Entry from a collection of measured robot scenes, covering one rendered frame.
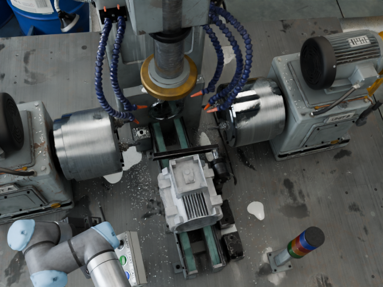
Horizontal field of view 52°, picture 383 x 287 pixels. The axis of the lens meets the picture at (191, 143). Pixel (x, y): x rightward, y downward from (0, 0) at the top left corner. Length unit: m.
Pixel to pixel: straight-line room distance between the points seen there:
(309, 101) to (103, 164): 0.76
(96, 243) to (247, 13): 2.63
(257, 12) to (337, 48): 2.03
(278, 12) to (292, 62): 1.88
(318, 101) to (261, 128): 0.22
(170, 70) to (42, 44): 1.05
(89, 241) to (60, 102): 0.99
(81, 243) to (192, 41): 0.82
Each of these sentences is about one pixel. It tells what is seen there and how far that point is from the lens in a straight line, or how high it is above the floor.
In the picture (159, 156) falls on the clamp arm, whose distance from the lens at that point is 1.41.
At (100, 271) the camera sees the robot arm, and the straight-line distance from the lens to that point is 0.99.
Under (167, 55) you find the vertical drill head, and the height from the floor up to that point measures 1.47.
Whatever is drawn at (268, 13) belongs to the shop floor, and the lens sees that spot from 3.39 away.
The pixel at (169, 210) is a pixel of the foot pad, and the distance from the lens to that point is 1.33.
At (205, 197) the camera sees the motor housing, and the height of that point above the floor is 1.08.
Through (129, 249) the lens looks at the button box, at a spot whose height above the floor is 1.08.
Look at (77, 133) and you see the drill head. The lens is 1.37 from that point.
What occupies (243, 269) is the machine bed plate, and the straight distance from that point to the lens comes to 1.59.
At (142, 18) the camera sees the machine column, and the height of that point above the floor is 1.62.
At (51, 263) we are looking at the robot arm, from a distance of 1.03.
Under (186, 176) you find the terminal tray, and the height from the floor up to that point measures 1.13.
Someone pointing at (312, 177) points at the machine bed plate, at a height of 0.80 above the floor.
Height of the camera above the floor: 2.35
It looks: 64 degrees down
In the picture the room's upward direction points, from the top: 6 degrees clockwise
